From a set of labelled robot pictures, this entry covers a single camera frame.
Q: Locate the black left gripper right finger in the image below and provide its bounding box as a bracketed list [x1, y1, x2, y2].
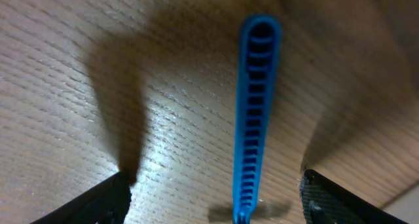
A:
[299, 169, 407, 224]

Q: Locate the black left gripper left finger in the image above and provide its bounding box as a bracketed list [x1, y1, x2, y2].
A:
[31, 172, 132, 224]

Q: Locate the blue disposable razor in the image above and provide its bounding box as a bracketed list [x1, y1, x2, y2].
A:
[232, 14, 282, 224]

